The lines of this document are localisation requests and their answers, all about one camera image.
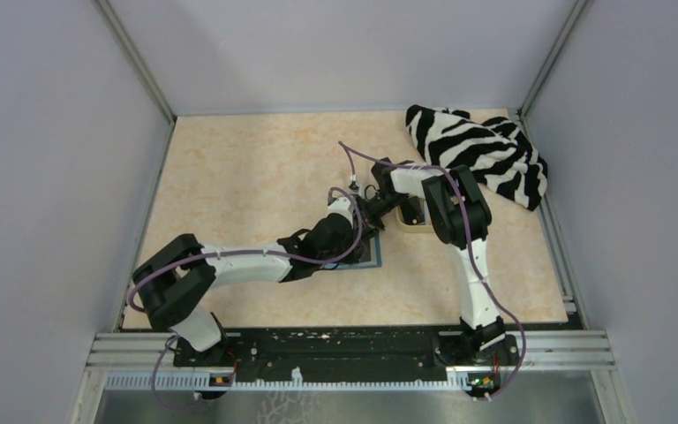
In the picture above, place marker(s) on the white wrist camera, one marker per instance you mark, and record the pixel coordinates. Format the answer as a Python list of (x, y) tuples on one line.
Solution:
[(342, 206), (355, 185)]

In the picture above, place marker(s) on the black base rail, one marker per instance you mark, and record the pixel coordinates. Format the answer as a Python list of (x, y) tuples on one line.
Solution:
[(383, 354)]

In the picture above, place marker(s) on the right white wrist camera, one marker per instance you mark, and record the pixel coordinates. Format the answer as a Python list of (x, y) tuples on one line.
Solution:
[(355, 185)]

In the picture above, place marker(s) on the blue leather card holder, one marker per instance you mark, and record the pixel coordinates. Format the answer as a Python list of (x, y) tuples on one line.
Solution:
[(369, 256)]

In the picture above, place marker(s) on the white slotted cable duct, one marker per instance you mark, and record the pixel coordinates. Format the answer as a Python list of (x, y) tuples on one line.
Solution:
[(202, 381)]

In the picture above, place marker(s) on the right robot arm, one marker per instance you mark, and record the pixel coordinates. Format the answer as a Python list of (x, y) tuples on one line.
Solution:
[(460, 217)]

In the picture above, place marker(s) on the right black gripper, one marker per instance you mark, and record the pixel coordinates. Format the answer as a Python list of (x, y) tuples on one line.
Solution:
[(374, 218)]

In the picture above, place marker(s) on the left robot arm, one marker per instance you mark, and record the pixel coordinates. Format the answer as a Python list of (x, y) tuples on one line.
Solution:
[(169, 287)]

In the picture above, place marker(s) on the zebra striped cloth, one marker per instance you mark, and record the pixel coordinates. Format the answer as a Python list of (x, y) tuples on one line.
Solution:
[(496, 150)]

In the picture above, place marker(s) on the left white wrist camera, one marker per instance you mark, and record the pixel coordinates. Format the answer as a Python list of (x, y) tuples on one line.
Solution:
[(342, 206)]

